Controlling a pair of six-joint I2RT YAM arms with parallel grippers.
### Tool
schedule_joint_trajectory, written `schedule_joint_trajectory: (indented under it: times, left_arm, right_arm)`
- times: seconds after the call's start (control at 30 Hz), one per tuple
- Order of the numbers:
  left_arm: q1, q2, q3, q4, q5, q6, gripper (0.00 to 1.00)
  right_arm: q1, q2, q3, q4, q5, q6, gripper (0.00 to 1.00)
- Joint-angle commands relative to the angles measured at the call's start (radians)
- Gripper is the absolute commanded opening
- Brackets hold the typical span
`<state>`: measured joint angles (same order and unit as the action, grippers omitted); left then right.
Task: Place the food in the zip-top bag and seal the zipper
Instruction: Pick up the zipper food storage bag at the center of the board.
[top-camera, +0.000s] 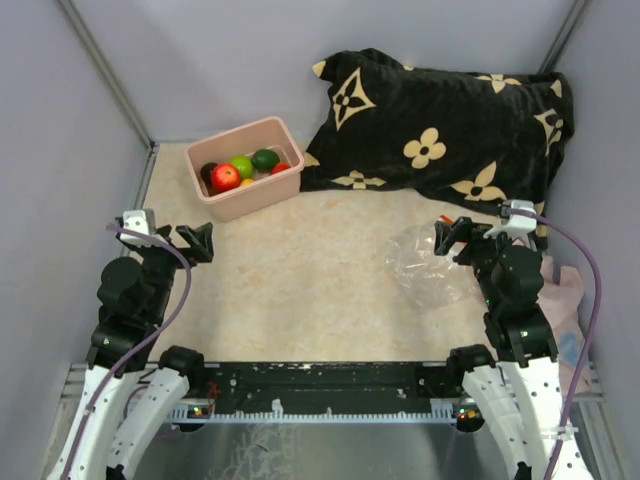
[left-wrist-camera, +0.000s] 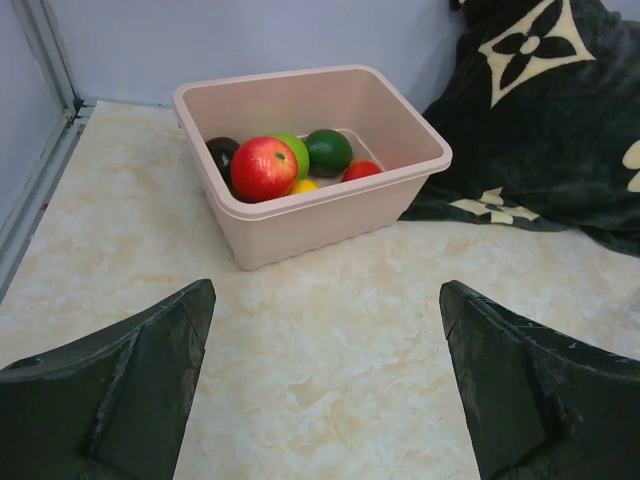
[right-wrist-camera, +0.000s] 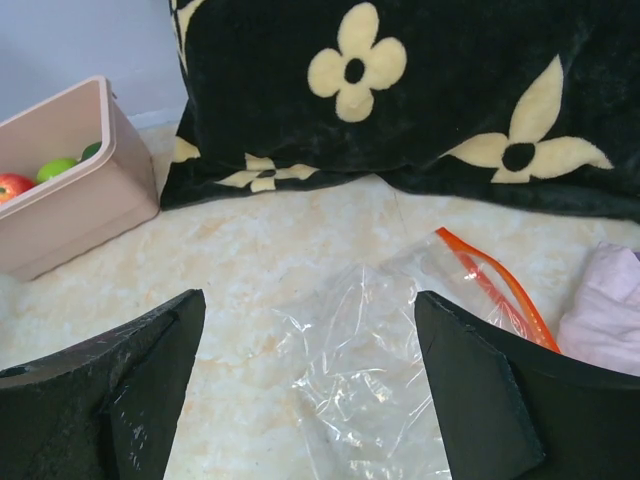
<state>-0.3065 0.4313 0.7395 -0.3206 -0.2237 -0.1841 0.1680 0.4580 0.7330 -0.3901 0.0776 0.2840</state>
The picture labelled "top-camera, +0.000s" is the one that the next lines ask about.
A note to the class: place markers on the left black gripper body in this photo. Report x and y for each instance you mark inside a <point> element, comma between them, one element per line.
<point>160,259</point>

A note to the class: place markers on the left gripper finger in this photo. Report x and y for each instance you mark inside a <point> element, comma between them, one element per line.
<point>190,235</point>
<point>202,250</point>

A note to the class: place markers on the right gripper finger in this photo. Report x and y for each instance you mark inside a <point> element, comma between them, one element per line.
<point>443,238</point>
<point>464,228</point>

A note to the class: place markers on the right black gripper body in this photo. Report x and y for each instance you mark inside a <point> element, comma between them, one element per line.
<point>479,250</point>

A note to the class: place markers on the clear zip top bag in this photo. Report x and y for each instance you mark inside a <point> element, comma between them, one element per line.
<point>425,280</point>

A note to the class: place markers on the red apple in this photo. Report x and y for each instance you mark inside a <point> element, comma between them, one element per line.
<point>225,177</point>

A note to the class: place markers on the pink plastic bin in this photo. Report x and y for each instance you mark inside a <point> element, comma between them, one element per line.
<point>267,133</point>

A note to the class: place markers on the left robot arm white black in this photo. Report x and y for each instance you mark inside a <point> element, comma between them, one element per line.
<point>117,416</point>

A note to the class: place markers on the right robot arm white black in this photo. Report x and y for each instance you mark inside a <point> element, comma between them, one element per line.
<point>515,380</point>

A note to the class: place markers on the dark purple plum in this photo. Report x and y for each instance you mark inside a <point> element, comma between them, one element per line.
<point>206,173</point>

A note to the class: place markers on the light green apple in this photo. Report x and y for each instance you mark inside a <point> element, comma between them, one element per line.
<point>244,166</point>

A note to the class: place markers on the black floral blanket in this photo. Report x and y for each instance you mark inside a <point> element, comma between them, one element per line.
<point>467,138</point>

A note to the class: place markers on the pink cloth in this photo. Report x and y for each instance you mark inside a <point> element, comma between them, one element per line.
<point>559,300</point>

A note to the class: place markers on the dark green avocado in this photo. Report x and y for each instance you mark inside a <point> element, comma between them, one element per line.
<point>265,160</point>

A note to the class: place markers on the red mango fruit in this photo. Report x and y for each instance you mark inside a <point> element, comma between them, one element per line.
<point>278,168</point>

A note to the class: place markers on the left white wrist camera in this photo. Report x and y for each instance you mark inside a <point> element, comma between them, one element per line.
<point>140,221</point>

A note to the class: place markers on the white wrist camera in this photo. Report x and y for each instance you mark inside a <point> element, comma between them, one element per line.
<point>517,215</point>
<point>140,221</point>

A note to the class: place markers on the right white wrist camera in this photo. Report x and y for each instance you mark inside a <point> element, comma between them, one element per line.
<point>517,215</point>

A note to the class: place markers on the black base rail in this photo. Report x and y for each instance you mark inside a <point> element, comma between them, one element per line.
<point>341,388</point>

